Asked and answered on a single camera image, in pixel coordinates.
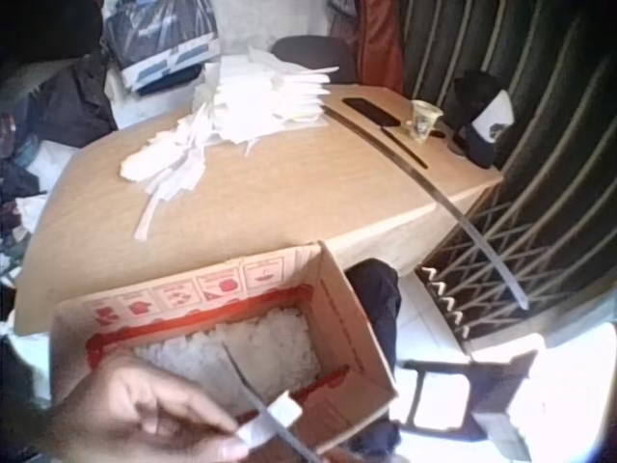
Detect person's left hand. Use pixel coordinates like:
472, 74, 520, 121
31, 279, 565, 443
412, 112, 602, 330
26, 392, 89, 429
45, 356, 255, 463

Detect white cloth strip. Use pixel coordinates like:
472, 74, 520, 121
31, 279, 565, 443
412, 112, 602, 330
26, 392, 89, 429
235, 391, 305, 452

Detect grey metal scissors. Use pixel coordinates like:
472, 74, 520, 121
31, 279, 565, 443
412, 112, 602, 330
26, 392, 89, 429
224, 344, 319, 463

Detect heap of white scraps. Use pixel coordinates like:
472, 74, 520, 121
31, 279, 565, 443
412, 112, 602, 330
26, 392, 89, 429
134, 308, 324, 401

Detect red-printed cardboard box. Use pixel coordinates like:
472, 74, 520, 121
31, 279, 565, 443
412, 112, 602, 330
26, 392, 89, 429
47, 240, 399, 457

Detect person's legs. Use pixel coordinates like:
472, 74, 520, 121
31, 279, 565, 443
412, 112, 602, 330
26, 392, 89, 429
345, 259, 402, 457

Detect heap of dark clothes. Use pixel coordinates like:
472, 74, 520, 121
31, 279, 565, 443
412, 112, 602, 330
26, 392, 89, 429
0, 47, 120, 290

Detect pile of white cloth strips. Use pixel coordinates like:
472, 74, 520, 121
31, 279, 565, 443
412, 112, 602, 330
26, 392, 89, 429
119, 47, 341, 241

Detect blue printed plastic bag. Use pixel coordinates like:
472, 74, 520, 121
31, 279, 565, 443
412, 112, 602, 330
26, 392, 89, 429
103, 0, 223, 93

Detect dark wooden stool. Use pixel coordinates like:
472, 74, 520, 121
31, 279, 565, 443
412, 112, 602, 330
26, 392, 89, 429
399, 349, 541, 462

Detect long metal ruler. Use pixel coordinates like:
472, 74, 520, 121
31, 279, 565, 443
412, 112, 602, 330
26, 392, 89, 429
321, 103, 530, 311

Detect black flat stick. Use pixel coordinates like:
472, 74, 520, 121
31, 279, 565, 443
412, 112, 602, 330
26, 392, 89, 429
380, 124, 429, 170

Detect black phone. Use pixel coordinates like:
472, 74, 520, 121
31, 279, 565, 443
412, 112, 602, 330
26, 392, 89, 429
341, 95, 402, 129

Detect black office chair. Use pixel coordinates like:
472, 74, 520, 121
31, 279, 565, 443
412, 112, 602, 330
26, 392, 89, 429
269, 36, 358, 86

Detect clear plastic cup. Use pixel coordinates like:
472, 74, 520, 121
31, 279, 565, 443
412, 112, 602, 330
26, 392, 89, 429
411, 99, 443, 145

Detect red hanging cloth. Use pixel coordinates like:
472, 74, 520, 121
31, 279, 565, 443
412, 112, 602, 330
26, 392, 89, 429
356, 0, 405, 95

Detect black bag with white label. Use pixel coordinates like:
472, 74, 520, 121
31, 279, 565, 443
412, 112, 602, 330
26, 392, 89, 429
450, 69, 515, 170

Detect dark metal folding gate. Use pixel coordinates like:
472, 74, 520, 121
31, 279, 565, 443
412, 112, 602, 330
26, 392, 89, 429
399, 0, 617, 341

